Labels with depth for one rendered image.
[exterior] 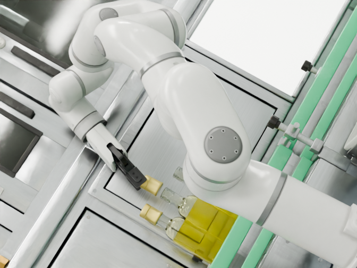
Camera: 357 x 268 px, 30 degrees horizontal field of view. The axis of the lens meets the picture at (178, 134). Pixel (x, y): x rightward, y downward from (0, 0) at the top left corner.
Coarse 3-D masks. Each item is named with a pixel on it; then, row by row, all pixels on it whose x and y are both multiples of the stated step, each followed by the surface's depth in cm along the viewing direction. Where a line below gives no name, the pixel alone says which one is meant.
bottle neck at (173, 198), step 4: (164, 192) 153; (168, 192) 153; (172, 192) 153; (160, 196) 153; (164, 196) 153; (168, 196) 153; (172, 196) 153; (176, 196) 153; (180, 196) 153; (168, 200) 153; (172, 200) 153; (176, 200) 152; (180, 200) 152; (172, 204) 153; (176, 204) 153
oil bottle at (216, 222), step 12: (180, 204) 152; (192, 204) 151; (204, 204) 151; (192, 216) 150; (204, 216) 150; (216, 216) 150; (228, 216) 150; (204, 228) 150; (216, 228) 150; (228, 228) 150
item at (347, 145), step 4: (356, 124) 146; (356, 128) 146; (352, 132) 146; (356, 132) 146; (352, 136) 146; (356, 136) 134; (348, 140) 145; (352, 140) 137; (356, 140) 135; (348, 144) 140; (352, 144) 139; (344, 148) 144; (348, 148) 142
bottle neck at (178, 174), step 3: (177, 168) 155; (180, 168) 155; (177, 171) 154; (180, 171) 154; (174, 174) 154; (177, 174) 154; (180, 174) 154; (174, 177) 155; (177, 177) 154; (180, 177) 154; (180, 180) 155; (183, 180) 154
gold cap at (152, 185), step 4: (148, 176) 154; (148, 180) 153; (152, 180) 154; (156, 180) 154; (144, 184) 153; (148, 184) 153; (152, 184) 153; (156, 184) 153; (160, 184) 153; (144, 188) 154; (148, 188) 153; (152, 188) 153; (156, 188) 153; (160, 188) 156; (152, 192) 154; (156, 192) 153
